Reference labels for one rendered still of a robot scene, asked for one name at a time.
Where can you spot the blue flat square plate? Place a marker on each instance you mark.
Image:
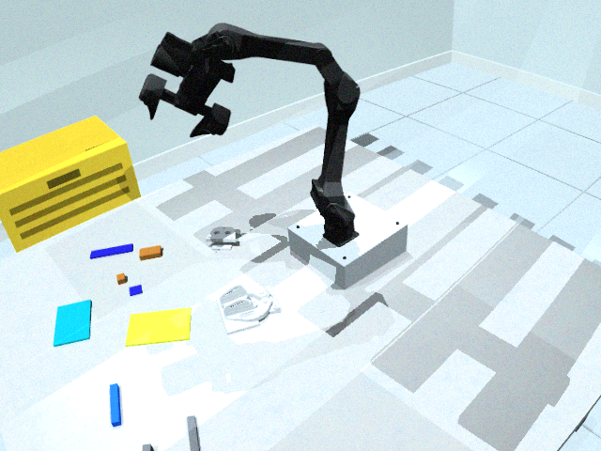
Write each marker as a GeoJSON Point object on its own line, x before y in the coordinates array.
{"type": "Point", "coordinates": [135, 290]}

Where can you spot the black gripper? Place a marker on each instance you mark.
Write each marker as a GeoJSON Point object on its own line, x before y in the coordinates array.
{"type": "Point", "coordinates": [215, 119]}

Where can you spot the yellow flat square plate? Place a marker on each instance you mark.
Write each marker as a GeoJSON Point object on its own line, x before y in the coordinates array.
{"type": "Point", "coordinates": [159, 327]}

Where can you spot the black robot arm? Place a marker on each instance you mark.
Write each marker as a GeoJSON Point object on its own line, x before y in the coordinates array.
{"type": "Point", "coordinates": [202, 61]}

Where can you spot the cyan flat rectangular plate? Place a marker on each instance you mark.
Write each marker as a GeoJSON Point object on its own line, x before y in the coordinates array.
{"type": "Point", "coordinates": [72, 323]}

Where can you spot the grey rectangular bar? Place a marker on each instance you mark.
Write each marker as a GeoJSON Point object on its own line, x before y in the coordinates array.
{"type": "Point", "coordinates": [192, 431]}

